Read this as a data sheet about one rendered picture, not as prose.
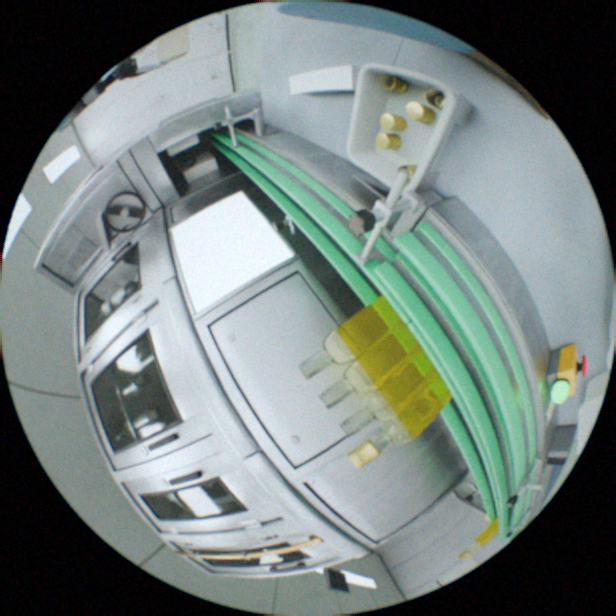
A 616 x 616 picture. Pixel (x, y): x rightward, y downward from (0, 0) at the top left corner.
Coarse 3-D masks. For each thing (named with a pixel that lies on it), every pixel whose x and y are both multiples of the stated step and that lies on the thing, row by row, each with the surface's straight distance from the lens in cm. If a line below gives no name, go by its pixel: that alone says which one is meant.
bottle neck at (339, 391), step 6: (342, 378) 29; (336, 384) 29; (342, 384) 28; (348, 384) 28; (330, 390) 28; (336, 390) 28; (342, 390) 28; (348, 390) 29; (324, 396) 28; (330, 396) 28; (336, 396) 28; (342, 396) 29; (324, 402) 28; (330, 402) 28; (336, 402) 29; (330, 408) 29
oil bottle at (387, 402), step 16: (416, 352) 33; (400, 368) 31; (416, 368) 31; (432, 368) 33; (384, 384) 29; (400, 384) 30; (416, 384) 31; (368, 400) 29; (384, 400) 29; (400, 400) 30; (384, 416) 30
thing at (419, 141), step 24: (360, 72) 41; (384, 72) 41; (408, 72) 36; (360, 96) 41; (384, 96) 45; (408, 96) 43; (360, 120) 42; (408, 120) 43; (360, 144) 45; (408, 144) 43; (432, 144) 33; (384, 168) 42
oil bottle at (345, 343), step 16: (384, 304) 31; (352, 320) 28; (368, 320) 29; (384, 320) 30; (400, 320) 32; (336, 336) 27; (352, 336) 28; (368, 336) 28; (336, 352) 27; (352, 352) 27
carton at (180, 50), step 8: (176, 32) 67; (184, 32) 66; (160, 40) 66; (168, 40) 66; (176, 40) 66; (184, 40) 66; (160, 48) 65; (168, 48) 65; (176, 48) 65; (184, 48) 65; (160, 56) 65; (168, 56) 65; (176, 56) 68
